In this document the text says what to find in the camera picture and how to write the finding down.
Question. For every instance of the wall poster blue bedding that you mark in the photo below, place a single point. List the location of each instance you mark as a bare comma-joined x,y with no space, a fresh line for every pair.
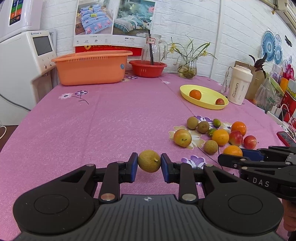
94,23

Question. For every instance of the person's right hand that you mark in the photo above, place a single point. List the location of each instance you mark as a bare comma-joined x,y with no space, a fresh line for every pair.
290,215

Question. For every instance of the small blue paper fan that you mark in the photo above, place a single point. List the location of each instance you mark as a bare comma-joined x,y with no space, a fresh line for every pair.
278,40

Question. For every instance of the white power strip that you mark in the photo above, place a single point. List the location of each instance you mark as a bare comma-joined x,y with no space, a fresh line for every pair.
276,113

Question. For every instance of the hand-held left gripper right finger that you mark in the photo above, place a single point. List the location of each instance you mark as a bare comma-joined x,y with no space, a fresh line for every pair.
164,168

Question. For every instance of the purple leaf plant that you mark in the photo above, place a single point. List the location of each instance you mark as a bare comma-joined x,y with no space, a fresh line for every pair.
260,63

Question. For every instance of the yellow-green kiwi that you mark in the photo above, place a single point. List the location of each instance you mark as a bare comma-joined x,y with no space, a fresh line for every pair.
149,161

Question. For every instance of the black wall sign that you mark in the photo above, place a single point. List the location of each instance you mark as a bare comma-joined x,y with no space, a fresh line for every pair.
289,41

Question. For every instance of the glass vase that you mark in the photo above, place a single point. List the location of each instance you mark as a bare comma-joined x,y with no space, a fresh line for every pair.
187,71

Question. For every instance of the red phone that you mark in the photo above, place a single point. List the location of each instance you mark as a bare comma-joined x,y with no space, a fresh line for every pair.
285,138

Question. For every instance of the cardboard box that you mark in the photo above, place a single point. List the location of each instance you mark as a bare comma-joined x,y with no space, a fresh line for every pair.
255,82

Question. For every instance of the yellow plate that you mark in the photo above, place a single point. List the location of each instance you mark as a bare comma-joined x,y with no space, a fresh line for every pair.
205,102

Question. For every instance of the clear plastic bag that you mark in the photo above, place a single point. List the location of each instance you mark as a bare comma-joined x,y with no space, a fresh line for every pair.
266,95

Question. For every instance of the white air conditioner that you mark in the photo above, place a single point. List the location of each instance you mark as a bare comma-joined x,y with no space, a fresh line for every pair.
285,9

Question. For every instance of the white tumbler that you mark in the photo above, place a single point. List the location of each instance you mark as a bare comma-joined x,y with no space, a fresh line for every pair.
238,90

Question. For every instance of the green paper bag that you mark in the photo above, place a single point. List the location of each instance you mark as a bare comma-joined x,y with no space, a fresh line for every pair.
275,83

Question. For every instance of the red plastic basket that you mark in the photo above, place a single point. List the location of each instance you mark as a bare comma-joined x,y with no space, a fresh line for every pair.
148,70

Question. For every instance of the brown kiwi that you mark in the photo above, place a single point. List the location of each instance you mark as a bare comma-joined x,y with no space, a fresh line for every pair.
211,147
192,122
203,127

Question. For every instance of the pink gift bag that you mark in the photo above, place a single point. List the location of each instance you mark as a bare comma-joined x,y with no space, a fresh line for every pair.
289,71

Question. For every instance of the green plant yellow flowers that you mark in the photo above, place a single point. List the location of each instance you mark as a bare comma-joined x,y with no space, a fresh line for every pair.
171,48

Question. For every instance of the orange plastic basin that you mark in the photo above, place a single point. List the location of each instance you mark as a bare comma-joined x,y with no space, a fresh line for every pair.
87,71

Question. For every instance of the white machine with screen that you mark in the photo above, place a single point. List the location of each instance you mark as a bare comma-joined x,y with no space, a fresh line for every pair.
18,69

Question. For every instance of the red wall banner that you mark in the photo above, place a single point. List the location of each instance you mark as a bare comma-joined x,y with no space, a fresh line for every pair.
92,49

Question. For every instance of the wall poster teal bedding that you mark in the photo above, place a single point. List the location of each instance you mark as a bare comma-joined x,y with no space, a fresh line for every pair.
131,23

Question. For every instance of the black straw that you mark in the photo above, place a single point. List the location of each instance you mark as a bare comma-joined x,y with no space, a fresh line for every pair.
151,53

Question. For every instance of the small green fruit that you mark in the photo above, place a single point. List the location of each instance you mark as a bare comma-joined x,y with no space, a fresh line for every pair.
216,122
211,132

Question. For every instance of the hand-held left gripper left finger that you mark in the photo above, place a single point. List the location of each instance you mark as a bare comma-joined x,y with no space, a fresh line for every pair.
134,166

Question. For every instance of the glass pitcher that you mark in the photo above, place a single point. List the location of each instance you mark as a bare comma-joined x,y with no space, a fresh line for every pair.
145,52

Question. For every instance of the large blue paper fan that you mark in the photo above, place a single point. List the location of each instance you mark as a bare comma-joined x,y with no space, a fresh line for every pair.
268,46

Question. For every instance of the pink floral tablecloth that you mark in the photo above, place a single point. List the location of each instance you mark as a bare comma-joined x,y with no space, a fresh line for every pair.
104,127

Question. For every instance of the yellow red plum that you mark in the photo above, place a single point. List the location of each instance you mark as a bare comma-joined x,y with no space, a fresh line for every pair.
182,138

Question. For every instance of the orange gift bag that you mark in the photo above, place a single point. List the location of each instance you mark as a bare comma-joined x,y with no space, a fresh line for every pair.
284,85

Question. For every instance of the medium blue paper fan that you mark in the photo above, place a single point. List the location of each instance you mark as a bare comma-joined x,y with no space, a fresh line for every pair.
278,55

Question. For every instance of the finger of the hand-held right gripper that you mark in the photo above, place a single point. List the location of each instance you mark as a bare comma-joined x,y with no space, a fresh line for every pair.
253,154
231,161

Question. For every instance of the white water purifier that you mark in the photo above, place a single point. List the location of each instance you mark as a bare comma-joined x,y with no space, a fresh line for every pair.
25,16

